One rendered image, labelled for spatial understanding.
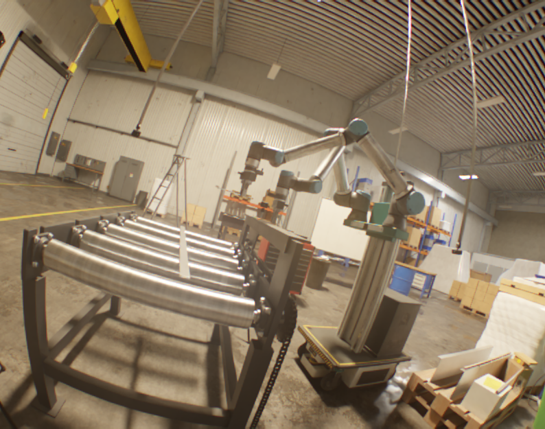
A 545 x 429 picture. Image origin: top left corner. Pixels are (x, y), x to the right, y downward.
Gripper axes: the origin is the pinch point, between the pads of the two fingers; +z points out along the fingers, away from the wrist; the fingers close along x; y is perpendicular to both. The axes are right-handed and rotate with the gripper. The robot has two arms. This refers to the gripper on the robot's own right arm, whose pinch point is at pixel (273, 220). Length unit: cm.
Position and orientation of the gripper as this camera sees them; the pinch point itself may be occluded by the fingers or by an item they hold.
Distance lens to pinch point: 164.3
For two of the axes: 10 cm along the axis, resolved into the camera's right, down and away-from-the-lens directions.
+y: 9.3, 2.7, 2.3
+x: -2.2, -0.6, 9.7
